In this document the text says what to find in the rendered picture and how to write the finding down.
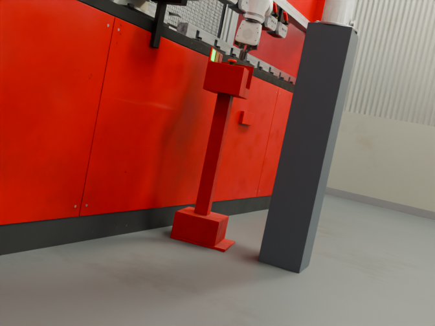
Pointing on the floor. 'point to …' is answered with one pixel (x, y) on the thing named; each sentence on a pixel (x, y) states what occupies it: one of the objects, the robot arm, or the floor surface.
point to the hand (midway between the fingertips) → (243, 55)
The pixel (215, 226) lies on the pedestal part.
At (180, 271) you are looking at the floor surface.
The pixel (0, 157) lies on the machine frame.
